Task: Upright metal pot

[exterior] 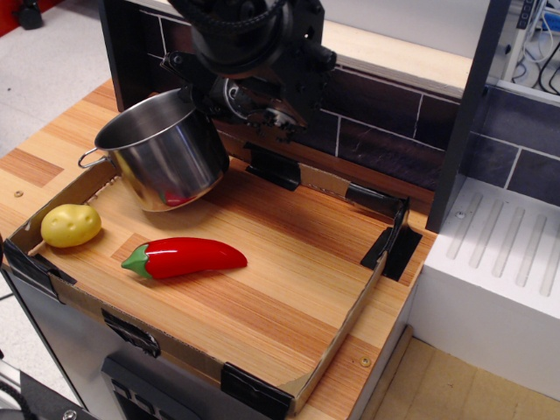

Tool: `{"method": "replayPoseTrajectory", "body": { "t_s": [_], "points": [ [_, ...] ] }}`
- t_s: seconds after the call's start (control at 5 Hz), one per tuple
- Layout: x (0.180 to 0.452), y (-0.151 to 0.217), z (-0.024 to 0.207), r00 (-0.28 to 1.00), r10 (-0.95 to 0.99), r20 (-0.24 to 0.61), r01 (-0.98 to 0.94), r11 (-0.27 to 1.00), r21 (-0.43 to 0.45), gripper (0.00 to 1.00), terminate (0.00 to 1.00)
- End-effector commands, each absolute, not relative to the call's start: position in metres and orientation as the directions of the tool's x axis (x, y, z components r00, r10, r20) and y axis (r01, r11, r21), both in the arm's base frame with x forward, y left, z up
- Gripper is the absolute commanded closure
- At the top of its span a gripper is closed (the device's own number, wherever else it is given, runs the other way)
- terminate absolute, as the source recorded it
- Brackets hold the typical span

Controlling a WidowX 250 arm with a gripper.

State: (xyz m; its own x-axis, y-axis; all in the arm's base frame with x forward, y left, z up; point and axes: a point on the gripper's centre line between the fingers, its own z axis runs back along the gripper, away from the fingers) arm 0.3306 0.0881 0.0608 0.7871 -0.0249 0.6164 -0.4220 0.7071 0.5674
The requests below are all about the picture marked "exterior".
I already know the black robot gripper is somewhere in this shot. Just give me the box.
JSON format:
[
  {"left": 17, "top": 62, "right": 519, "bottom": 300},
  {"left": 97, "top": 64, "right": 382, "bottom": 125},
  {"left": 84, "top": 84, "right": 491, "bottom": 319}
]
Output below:
[{"left": 162, "top": 1, "right": 337, "bottom": 141}]

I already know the stainless steel pot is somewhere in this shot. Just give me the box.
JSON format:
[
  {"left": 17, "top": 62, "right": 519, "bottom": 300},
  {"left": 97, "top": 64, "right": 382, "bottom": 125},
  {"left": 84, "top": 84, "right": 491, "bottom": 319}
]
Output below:
[{"left": 78, "top": 89, "right": 230, "bottom": 212}]

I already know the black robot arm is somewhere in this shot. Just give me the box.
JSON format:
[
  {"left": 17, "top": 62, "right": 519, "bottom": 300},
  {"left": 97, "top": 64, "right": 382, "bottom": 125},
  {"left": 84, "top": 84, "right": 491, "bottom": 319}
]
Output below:
[{"left": 162, "top": 1, "right": 337, "bottom": 141}]

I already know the cardboard fence with black tape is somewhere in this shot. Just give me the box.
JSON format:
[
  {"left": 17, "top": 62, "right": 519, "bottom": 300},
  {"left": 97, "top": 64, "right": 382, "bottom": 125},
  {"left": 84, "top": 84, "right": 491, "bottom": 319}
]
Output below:
[{"left": 3, "top": 115, "right": 424, "bottom": 417}]

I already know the red toy chili pepper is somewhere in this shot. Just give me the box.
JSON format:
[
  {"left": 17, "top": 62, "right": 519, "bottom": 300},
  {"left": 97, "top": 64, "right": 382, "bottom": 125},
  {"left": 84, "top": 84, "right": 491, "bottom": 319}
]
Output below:
[{"left": 121, "top": 237, "right": 248, "bottom": 279}]

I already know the yellow toy potato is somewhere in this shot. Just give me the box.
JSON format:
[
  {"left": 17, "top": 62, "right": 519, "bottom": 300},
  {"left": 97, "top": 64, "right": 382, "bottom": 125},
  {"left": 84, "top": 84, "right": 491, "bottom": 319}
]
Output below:
[{"left": 40, "top": 204, "right": 102, "bottom": 249}]

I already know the white dish drainer sink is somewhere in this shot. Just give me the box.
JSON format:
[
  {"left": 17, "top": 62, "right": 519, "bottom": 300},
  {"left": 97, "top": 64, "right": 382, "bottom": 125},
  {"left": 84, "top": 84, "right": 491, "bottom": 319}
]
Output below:
[{"left": 409, "top": 179, "right": 559, "bottom": 398}]

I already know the dark grey vertical post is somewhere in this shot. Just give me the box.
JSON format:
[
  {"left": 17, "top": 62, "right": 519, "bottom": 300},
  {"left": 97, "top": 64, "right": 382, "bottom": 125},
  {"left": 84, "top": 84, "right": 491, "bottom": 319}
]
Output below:
[{"left": 426, "top": 1, "right": 511, "bottom": 233}]

